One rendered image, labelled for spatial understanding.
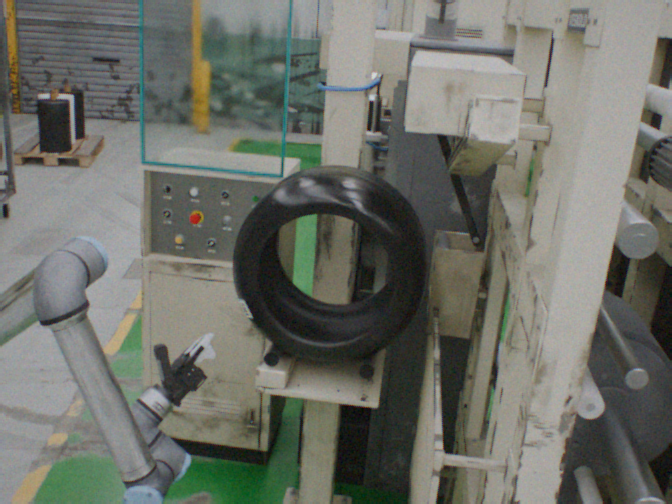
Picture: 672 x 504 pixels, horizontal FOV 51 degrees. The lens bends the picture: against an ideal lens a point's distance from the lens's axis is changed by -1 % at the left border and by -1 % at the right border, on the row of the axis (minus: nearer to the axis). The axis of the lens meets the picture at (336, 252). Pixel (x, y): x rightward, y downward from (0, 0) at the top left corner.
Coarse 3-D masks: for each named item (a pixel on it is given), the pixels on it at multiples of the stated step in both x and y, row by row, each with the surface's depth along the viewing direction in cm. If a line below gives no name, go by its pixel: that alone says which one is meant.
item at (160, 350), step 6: (156, 348) 188; (162, 348) 188; (156, 354) 188; (162, 354) 187; (156, 360) 191; (162, 360) 187; (168, 360) 188; (162, 366) 187; (168, 366) 188; (162, 372) 188; (168, 372) 188; (162, 378) 189; (168, 378) 188; (162, 384) 191; (168, 384) 188
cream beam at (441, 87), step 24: (432, 72) 149; (456, 72) 149; (480, 72) 148; (504, 72) 148; (408, 96) 152; (432, 96) 151; (456, 96) 150; (504, 96) 149; (408, 120) 153; (432, 120) 152; (456, 120) 152
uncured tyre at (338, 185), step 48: (288, 192) 190; (336, 192) 187; (384, 192) 193; (240, 240) 196; (384, 240) 188; (240, 288) 199; (288, 288) 225; (384, 288) 221; (288, 336) 201; (336, 336) 221; (384, 336) 197
